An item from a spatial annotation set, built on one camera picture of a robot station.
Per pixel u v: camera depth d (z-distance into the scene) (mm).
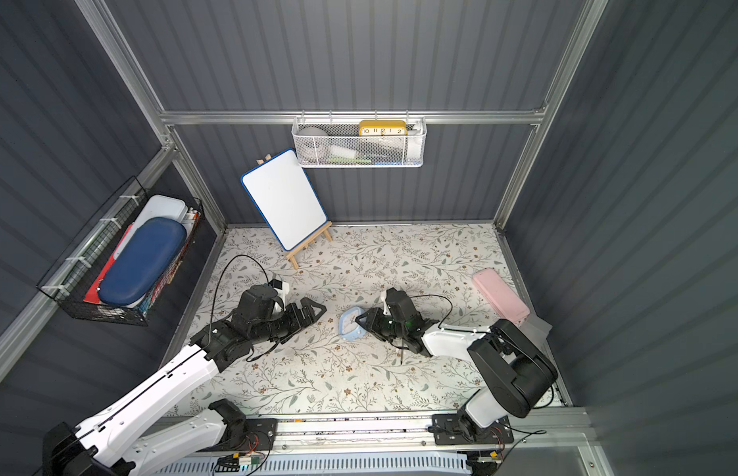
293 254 1022
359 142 882
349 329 881
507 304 963
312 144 833
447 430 732
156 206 770
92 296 651
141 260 667
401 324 695
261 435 734
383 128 874
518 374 448
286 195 943
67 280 601
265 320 600
